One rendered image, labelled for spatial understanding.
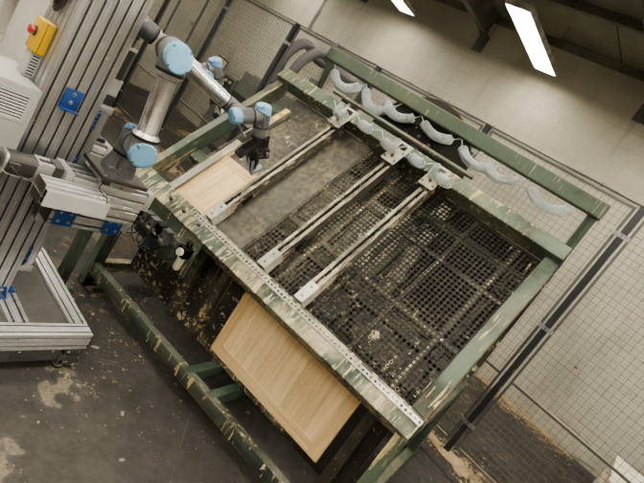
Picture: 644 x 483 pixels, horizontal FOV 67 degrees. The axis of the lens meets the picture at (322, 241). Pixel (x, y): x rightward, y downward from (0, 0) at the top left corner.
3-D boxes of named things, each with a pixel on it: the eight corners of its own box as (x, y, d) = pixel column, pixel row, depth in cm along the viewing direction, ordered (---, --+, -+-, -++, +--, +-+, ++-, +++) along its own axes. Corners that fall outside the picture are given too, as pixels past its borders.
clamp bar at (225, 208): (205, 218, 283) (195, 192, 263) (347, 118, 329) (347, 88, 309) (216, 228, 279) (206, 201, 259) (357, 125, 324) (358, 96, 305)
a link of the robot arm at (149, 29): (140, 9, 231) (219, 74, 263) (136, 5, 239) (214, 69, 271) (126, 29, 232) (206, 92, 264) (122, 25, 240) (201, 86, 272)
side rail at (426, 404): (408, 413, 224) (411, 406, 215) (538, 267, 266) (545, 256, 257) (422, 425, 221) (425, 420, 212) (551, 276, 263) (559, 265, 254)
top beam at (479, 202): (278, 85, 350) (276, 74, 342) (288, 79, 354) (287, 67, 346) (556, 270, 258) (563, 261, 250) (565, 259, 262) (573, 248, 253)
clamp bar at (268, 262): (256, 265, 264) (249, 241, 244) (399, 151, 310) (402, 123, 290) (267, 277, 260) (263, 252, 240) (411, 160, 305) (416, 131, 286)
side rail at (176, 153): (150, 173, 313) (145, 161, 304) (279, 92, 355) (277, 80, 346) (156, 178, 310) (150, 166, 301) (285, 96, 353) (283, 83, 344)
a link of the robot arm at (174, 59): (145, 161, 219) (189, 43, 202) (153, 174, 208) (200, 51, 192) (118, 153, 211) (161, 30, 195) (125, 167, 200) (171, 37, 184)
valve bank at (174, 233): (114, 225, 283) (133, 191, 277) (134, 228, 295) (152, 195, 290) (163, 278, 262) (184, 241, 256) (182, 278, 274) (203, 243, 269)
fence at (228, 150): (171, 188, 297) (169, 183, 294) (286, 112, 334) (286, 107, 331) (175, 193, 295) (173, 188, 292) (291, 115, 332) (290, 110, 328)
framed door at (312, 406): (212, 347, 294) (210, 347, 292) (259, 273, 282) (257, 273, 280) (316, 461, 256) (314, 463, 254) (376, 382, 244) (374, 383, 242)
